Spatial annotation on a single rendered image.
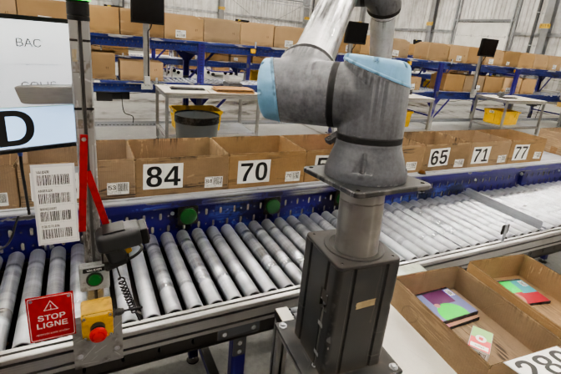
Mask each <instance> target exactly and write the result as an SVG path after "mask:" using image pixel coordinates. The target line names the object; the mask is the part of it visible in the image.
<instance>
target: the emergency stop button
mask: <svg viewBox="0 0 561 374"><path fill-rule="evenodd" d="M107 335H108V332H107V330H106V329H105V328H103V327H97V328H95V329H93V330H92V331H91V332H90V334H89V339H90V341H91V342H94V343H99V342H101V341H103V340H105V338H106V337H107Z"/></svg>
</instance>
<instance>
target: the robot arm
mask: <svg viewBox="0 0 561 374"><path fill-rule="evenodd" d="M354 7H366V12H367V14H368V15H369V16H370V17H371V31H370V54H369V56H367V55H361V54H354V53H346V54H345V56H344V58H343V59H344V62H336V61H335V59H336V55H337V52H338V50H339V47H340V45H341V41H342V39H343V36H344V33H345V31H346V27H347V25H348V23H349V20H350V17H351V14H352V11H353V8H354ZM401 8H402V0H319V2H318V3H317V5H316V8H315V10H314V12H313V14H312V15H311V18H310V19H309V21H308V23H307V25H306V27H305V29H304V31H303V33H302V35H301V37H300V39H299V41H298V43H297V44H295V45H292V46H290V47H289V48H288V49H287V50H286V51H285V52H284V53H283V54H282V56H281V58H273V57H270V58H265V59H264V60H263V61H262V62H261V65H260V68H259V73H258V79H257V98H258V104H259V108H260V112H261V114H262V116H263V117H264V118H265V119H269V120H274V121H278V122H285V123H293V124H308V125H316V126H324V127H332V128H337V131H335V132H334V133H332V134H330V135H329V136H327V137H325V141H326V143H328V144H333V143H334V146H333V148H332V150H331V152H330V154H329V156H328V159H327V160H326V164H325V174H326V175H327V176H329V177H330V178H332V179H335V180H338V181H341V182H343V183H347V184H353V185H359V186H366V187H376V188H387V187H396V186H399V185H403V184H405V183H406V182H407V168H406V164H405V159H404V155H403V151H402V141H403V135H404V129H405V123H406V117H407V106H408V100H409V94H410V87H411V74H412V69H411V66H410V65H409V63H407V62H404V61H400V60H395V59H392V47H393V39H394V29H395V21H396V16H397V15H398V14H399V13H400V11H401Z"/></svg>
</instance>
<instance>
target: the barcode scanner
mask: <svg viewBox="0 0 561 374"><path fill-rule="evenodd" d="M101 226H102V227H99V228H97V229H96V231H95V240H96V245H97V249H98V251H99V253H101V254H105V256H106V258H107V260H108V262H109V263H107V264H104V269H105V270H106V271H110V270H112V269H115V268H117V267H119V266H121V265H124V264H127V263H128V259H127V258H128V253H129V252H131V251H132V248H131V247H134V246H137V245H141V244H148V243H149V240H150V237H149V229H148V226H147V224H146V221H145V220H144V219H140V220H127V221H123V220H121V221H116V222H113V223H109V224H105V225H101Z"/></svg>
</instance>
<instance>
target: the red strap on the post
mask: <svg viewBox="0 0 561 374"><path fill-rule="evenodd" d="M87 170H88V135H87V134H80V148H79V211H78V232H84V231H86V213H87V183H88V187H89V189H90V192H91V195H92V196H93V201H94V203H95V205H96V208H97V211H98V213H99V217H100V219H101V221H102V224H103V225H105V224H109V219H108V216H107V214H106V212H105V209H104V205H103V202H102V200H101V198H100V195H99V192H98V189H97V186H96V184H95V181H94V177H93V175H92V172H91V170H89V171H88V173H87Z"/></svg>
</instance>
